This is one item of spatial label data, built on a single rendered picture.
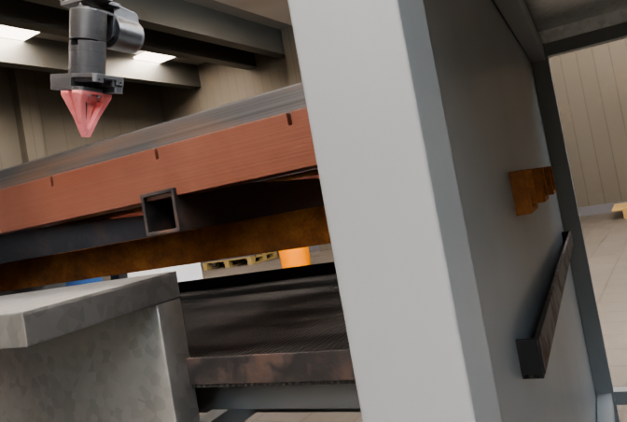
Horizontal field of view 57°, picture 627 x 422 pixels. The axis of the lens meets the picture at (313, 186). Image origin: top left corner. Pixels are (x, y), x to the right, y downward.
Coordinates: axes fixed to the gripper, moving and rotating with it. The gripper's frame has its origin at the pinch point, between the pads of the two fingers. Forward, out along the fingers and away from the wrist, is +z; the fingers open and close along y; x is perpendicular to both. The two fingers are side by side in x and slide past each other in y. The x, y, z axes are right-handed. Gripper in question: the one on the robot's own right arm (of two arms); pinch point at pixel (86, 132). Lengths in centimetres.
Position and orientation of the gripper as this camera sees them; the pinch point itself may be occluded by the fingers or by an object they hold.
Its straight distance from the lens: 101.6
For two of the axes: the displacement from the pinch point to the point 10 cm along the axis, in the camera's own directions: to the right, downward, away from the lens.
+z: -0.5, 10.0, 0.7
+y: -9.0, -0.7, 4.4
